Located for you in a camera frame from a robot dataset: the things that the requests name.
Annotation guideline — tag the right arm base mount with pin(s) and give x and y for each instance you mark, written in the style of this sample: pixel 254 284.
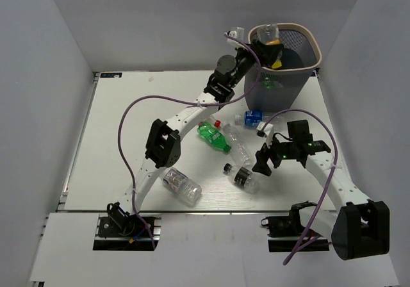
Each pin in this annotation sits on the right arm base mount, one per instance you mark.
pixel 283 231

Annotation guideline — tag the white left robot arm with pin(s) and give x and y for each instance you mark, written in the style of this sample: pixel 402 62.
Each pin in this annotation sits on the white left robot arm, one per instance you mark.
pixel 163 146

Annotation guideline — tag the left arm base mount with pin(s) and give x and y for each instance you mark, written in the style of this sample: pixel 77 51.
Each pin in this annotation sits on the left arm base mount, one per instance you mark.
pixel 118 230

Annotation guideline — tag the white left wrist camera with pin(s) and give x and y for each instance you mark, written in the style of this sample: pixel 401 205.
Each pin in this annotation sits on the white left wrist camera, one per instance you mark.
pixel 235 37

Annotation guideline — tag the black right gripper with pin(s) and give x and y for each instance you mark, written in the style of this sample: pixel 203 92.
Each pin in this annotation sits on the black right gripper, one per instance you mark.
pixel 262 157

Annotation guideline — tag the clear bottle black label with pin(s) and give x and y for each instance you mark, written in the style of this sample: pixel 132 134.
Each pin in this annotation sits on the clear bottle black label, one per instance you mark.
pixel 242 177

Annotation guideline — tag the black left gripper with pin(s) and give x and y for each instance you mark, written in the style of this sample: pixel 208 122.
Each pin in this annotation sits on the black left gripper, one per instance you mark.
pixel 267 54

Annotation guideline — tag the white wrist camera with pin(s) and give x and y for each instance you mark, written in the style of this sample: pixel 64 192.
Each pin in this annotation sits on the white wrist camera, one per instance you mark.
pixel 265 130
pixel 235 37

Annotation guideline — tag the clear bottle white cap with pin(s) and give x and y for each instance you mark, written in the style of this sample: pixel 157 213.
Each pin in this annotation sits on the clear bottle white cap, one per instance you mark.
pixel 239 150

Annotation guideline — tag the green bottle with green cap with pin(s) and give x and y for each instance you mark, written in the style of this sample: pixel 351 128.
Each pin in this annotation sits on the green bottle with green cap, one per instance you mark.
pixel 213 137

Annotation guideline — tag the green bottle without cap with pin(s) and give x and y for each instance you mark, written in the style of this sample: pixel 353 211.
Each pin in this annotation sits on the green bottle without cap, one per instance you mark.
pixel 269 83

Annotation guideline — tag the clear bottle red label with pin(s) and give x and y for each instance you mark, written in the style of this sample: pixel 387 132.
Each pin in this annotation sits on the clear bottle red label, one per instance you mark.
pixel 212 121

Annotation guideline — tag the clear bottle blue orange label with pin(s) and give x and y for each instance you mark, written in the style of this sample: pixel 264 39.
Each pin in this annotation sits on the clear bottle blue orange label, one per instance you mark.
pixel 185 188

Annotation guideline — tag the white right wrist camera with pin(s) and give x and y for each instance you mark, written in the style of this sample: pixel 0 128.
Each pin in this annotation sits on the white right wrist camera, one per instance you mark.
pixel 265 130

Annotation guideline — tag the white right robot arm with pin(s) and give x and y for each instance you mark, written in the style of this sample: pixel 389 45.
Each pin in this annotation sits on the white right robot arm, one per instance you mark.
pixel 358 228

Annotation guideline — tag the dark mesh waste bin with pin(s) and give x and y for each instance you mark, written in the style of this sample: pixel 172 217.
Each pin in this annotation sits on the dark mesh waste bin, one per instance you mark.
pixel 301 56

